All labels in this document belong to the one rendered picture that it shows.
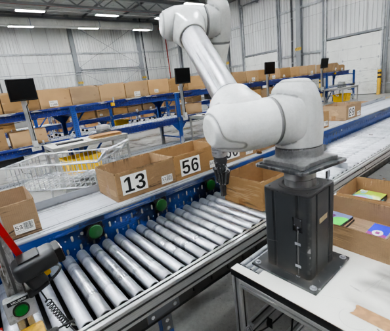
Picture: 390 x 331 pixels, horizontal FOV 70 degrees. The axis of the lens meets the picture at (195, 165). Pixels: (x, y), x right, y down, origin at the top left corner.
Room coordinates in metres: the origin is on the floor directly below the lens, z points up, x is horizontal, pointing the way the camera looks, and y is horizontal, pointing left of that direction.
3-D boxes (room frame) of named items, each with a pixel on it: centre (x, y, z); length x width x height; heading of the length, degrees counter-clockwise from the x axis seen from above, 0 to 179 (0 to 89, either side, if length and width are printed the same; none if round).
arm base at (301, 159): (0.93, -0.38, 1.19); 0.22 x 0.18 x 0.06; 118
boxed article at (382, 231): (1.02, -0.72, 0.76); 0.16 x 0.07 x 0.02; 127
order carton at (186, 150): (1.91, 0.06, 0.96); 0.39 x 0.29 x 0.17; 127
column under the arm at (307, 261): (0.93, -0.36, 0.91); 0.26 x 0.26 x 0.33; 39
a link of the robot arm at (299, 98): (0.93, -0.35, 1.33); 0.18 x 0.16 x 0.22; 107
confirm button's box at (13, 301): (0.62, 0.50, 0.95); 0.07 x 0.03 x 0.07; 127
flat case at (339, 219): (1.17, -0.59, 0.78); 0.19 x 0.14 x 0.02; 124
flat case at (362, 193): (1.32, -0.86, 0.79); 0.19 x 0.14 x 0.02; 127
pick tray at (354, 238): (1.08, -0.65, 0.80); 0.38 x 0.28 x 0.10; 38
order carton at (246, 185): (1.62, -0.40, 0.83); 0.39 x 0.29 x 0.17; 128
